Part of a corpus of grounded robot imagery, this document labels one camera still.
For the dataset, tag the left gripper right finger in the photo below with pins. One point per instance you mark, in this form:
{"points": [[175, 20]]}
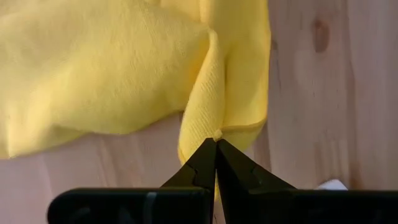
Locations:
{"points": [[239, 174]]}

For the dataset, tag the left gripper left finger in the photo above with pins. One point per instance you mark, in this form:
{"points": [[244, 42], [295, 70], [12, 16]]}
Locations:
{"points": [[199, 168]]}

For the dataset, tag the yellow microfiber towel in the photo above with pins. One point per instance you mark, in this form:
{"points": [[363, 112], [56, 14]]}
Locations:
{"points": [[93, 62]]}

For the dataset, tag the white paper tag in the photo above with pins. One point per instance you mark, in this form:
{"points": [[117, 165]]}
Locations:
{"points": [[332, 185]]}

